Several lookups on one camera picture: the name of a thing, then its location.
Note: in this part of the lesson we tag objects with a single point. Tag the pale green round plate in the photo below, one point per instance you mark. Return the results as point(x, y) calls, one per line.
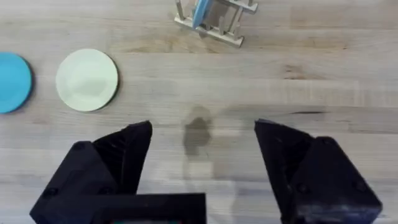
point(86, 80)

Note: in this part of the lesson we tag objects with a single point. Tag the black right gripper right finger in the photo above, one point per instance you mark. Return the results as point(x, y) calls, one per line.
point(314, 177)

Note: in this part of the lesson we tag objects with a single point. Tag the blue round plate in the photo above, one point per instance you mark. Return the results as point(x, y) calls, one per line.
point(201, 12)
point(13, 82)

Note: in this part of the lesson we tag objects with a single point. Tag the small wooden peg rack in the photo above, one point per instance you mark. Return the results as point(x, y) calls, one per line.
point(217, 26)

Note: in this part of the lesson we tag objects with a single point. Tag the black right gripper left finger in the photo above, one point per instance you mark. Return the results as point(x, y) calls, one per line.
point(102, 168)

